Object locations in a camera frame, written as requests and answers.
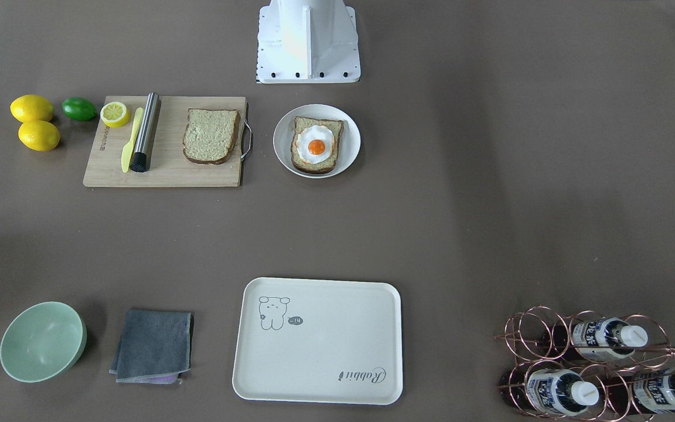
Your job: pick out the wooden cutting board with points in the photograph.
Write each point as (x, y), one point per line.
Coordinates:
(167, 166)

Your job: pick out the lower bottle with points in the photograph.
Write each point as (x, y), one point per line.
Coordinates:
(557, 392)
(645, 393)

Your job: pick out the bread slice under egg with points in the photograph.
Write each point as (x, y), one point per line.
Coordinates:
(336, 126)

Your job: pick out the copper wire bottle rack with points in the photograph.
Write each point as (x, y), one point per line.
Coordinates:
(522, 333)

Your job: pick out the grey folded cloth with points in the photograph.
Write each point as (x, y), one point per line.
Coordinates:
(154, 347)

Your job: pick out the upper bottle in rack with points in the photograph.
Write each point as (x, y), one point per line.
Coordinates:
(596, 341)

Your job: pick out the green lime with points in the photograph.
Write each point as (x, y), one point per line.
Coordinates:
(79, 109)

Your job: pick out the light green bowl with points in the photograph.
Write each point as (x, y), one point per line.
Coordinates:
(42, 342)

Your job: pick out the whole yellow lemon lower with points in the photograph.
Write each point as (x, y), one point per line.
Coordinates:
(39, 135)

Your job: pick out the whole yellow lemon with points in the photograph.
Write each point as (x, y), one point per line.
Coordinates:
(31, 108)
(39, 135)

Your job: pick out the whole yellow lemon upper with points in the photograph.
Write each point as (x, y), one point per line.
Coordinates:
(31, 108)

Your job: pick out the bread slice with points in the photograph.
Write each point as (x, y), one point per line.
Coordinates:
(336, 126)
(210, 135)

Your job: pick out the yellow lemon half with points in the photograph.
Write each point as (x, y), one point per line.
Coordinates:
(115, 114)

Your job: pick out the steel cylindrical grinder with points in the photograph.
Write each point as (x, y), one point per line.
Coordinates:
(140, 160)

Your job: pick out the white round plate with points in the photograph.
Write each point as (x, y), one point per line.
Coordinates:
(349, 146)

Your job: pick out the yellow plastic knife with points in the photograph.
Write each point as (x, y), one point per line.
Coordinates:
(128, 148)

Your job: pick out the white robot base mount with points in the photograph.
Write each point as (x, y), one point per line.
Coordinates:
(307, 42)

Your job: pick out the fried egg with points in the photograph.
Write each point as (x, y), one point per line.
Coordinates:
(314, 144)

